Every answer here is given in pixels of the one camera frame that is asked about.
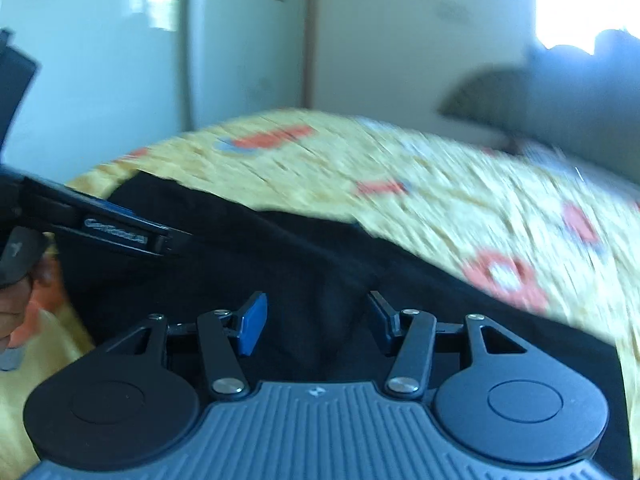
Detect grey-green scalloped headboard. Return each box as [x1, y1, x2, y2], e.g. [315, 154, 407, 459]
[435, 29, 640, 186]

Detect person's left hand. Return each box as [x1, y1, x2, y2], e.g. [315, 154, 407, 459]
[0, 252, 61, 351]

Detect black pants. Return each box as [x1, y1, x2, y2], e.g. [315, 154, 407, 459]
[52, 170, 633, 480]

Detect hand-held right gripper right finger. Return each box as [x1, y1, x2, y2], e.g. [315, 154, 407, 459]
[366, 290, 533, 401]

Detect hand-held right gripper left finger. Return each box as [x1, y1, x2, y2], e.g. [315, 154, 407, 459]
[97, 290, 268, 401]

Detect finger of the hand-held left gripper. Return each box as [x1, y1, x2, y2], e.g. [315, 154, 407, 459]
[20, 174, 151, 226]
[30, 194, 194, 260]

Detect yellow printed bedsheet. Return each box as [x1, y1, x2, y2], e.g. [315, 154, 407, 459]
[0, 107, 640, 480]

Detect white refrigerator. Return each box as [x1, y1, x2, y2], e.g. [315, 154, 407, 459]
[0, 0, 308, 186]

